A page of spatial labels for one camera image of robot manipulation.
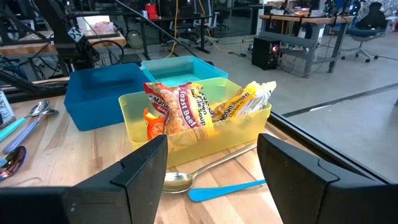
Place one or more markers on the wooden-top grey desk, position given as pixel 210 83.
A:
pixel 311 20

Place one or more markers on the blue office chair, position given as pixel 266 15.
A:
pixel 363 32

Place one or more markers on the light green bag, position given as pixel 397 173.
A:
pixel 134 40

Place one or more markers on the black computer tower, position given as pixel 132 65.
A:
pixel 264 54

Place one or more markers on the dark blue plastic bin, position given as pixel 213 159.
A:
pixel 93 105

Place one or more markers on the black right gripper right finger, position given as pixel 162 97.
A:
pixel 311 199

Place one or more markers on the yellow chicken ramen packet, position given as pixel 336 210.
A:
pixel 242 104

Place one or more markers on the butcher-block work table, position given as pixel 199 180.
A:
pixel 31 48

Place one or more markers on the red container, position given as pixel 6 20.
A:
pixel 151 12

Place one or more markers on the translucent yellow plastic bin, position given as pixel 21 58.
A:
pixel 217 140

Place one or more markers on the grey mesh office chair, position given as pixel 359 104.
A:
pixel 213 21

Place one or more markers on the plain silver spoon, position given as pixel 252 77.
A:
pixel 178 183

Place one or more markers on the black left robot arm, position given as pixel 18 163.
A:
pixel 65 31

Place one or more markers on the teal plastic bin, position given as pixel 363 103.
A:
pixel 199 67

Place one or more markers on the orange roast beef ramen packet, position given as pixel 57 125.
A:
pixel 183 112

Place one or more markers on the white box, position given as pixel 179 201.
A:
pixel 93 23

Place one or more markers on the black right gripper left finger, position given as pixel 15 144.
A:
pixel 124 199

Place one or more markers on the iridescent rainbow spoon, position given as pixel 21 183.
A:
pixel 14 160

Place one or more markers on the black office desk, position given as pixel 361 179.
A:
pixel 186 18

